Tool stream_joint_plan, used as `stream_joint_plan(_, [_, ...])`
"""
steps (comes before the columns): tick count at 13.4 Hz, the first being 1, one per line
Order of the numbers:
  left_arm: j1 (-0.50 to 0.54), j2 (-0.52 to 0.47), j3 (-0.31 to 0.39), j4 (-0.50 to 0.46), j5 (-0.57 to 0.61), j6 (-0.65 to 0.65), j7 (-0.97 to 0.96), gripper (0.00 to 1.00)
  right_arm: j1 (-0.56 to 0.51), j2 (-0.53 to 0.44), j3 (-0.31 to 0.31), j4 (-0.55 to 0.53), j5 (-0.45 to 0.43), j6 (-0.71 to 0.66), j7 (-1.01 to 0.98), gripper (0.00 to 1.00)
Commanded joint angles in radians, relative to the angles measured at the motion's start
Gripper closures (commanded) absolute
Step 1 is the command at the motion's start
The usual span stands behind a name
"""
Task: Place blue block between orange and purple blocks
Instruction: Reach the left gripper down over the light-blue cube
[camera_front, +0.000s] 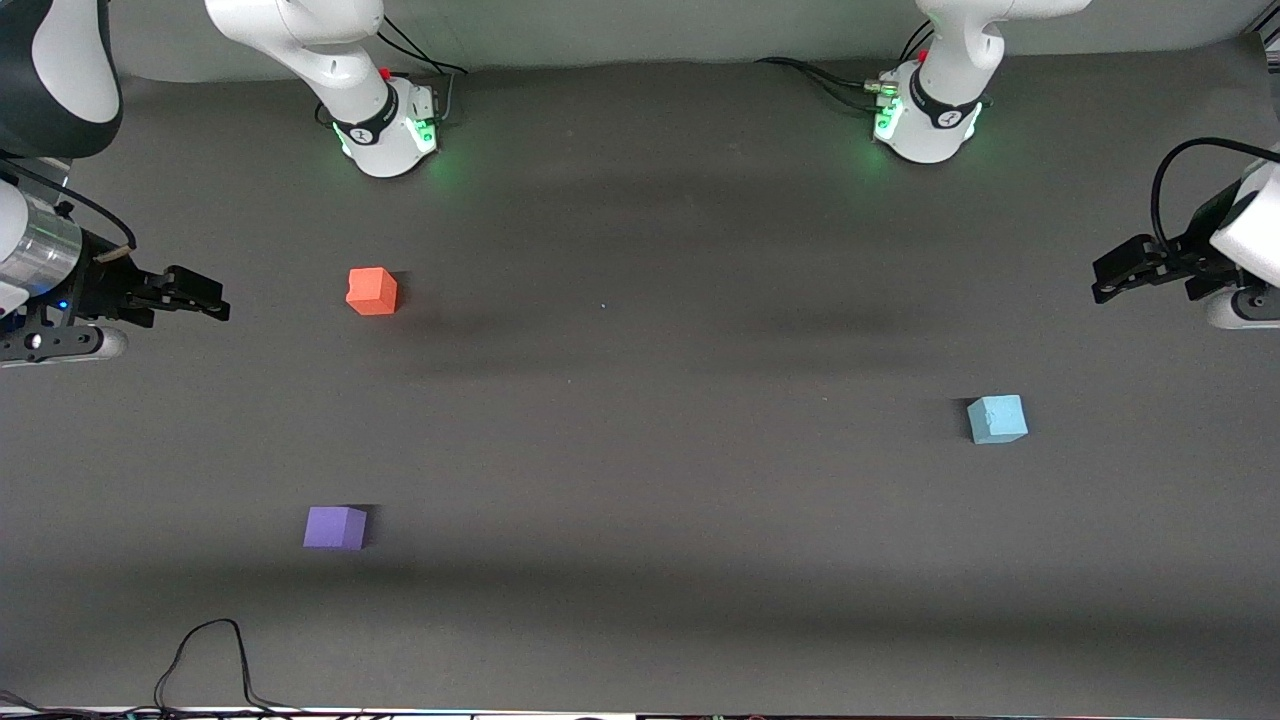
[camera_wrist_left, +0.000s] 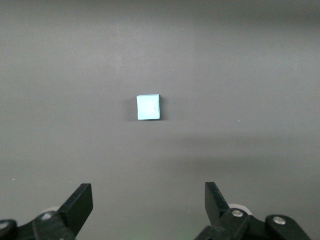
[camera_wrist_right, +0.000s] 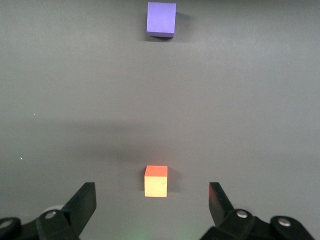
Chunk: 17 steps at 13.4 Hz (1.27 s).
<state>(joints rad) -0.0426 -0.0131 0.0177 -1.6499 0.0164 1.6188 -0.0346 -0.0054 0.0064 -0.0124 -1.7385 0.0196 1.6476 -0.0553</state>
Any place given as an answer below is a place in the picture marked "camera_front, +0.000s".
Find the orange foam block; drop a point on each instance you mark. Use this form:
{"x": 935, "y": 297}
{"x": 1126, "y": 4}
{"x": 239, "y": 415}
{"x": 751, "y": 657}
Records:
{"x": 371, "y": 291}

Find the light blue foam block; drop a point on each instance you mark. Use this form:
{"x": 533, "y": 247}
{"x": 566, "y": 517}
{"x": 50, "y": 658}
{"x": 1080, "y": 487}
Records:
{"x": 996, "y": 420}

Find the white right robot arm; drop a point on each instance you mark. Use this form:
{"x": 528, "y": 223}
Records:
{"x": 350, "y": 60}

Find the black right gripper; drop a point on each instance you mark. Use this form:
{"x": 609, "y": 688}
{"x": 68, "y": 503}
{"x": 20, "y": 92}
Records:
{"x": 103, "y": 288}

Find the purple foam block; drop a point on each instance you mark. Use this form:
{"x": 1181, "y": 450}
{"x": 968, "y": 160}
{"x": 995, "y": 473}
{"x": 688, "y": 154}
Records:
{"x": 334, "y": 528}

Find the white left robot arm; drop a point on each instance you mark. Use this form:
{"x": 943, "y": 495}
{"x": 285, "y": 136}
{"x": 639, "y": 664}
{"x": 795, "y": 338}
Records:
{"x": 940, "y": 90}

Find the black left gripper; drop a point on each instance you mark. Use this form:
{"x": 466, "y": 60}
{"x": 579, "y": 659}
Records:
{"x": 1188, "y": 255}

